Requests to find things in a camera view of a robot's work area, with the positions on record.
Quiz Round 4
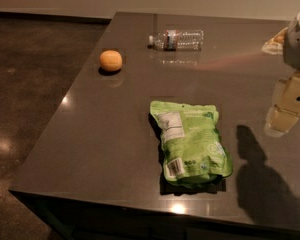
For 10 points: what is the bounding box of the green rice chip bag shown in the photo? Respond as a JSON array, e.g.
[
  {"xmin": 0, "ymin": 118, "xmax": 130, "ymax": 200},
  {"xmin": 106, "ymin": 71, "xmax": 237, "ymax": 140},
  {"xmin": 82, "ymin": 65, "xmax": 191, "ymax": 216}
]
[{"xmin": 150, "ymin": 101, "xmax": 233, "ymax": 189}]

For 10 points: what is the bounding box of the clear plastic water bottle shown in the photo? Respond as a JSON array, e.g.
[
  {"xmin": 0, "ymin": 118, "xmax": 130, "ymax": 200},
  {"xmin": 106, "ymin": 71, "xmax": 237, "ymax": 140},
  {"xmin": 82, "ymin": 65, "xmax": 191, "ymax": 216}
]
[{"xmin": 148, "ymin": 30, "xmax": 204, "ymax": 51}]

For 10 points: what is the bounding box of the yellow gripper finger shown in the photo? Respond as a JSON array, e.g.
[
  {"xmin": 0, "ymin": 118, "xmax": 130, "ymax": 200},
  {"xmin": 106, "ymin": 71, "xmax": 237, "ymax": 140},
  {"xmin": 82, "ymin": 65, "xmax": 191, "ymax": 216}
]
[
  {"xmin": 264, "ymin": 71, "xmax": 300, "ymax": 137},
  {"xmin": 262, "ymin": 27, "xmax": 288, "ymax": 55}
]

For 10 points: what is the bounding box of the orange fruit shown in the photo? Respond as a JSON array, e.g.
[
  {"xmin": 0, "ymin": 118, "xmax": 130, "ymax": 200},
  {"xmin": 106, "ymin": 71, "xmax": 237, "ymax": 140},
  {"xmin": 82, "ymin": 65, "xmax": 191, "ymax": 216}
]
[{"xmin": 99, "ymin": 50, "xmax": 123, "ymax": 72}]

